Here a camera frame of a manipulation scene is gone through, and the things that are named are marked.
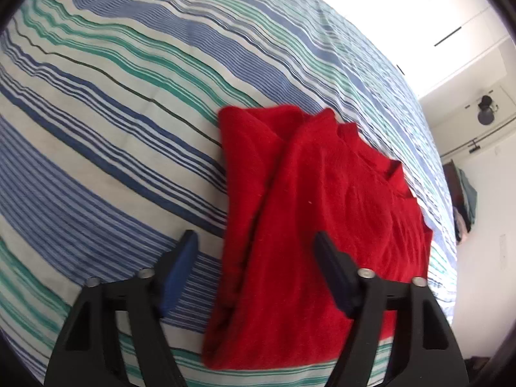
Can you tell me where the pile of folded clothes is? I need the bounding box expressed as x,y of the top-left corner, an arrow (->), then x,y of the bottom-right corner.
453,169 -> 479,245

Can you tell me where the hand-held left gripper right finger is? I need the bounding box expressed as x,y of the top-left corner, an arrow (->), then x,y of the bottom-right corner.
314,232 -> 470,387

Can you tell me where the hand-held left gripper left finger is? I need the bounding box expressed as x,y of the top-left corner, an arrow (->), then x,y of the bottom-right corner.
44,230 -> 199,387

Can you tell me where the blue green striped bedspread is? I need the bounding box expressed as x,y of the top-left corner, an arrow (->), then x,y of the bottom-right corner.
0,0 -> 458,387

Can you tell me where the red sweater with white figure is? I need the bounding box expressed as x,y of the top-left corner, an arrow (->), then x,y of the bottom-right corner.
201,105 -> 434,371

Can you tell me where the black ceiling spotlight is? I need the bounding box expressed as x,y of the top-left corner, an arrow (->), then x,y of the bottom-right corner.
477,95 -> 497,126

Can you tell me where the dark wooden furniture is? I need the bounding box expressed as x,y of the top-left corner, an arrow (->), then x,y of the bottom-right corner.
443,159 -> 464,210

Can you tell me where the white wardrobe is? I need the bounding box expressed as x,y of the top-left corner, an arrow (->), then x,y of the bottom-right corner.
278,0 -> 512,98

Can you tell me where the white door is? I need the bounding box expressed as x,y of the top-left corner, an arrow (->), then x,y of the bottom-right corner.
419,83 -> 516,159

